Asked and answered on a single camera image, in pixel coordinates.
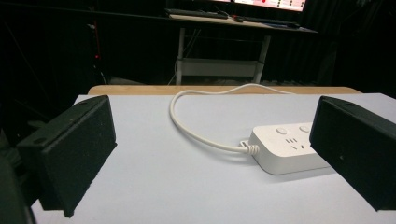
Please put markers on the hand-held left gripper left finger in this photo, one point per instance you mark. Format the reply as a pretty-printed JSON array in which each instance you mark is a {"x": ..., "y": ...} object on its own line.
[{"x": 77, "y": 146}]

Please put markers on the white-legged desk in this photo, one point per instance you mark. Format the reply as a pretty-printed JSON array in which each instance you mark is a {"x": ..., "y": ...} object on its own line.
[{"x": 218, "y": 46}]

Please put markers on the computer monitor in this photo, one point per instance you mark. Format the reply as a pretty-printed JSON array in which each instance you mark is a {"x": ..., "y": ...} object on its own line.
[{"x": 267, "y": 3}]

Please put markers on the white table mat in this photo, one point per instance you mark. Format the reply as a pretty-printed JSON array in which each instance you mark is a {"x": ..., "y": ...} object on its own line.
[{"x": 202, "y": 174}]

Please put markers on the white power strip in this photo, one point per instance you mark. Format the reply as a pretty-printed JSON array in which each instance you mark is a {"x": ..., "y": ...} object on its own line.
[{"x": 283, "y": 149}]

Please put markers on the black keyboard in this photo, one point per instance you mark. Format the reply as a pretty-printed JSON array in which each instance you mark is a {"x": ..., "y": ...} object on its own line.
[{"x": 196, "y": 13}]

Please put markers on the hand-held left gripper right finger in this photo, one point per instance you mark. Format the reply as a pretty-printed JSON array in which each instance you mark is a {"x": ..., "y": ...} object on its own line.
[{"x": 358, "y": 149}]

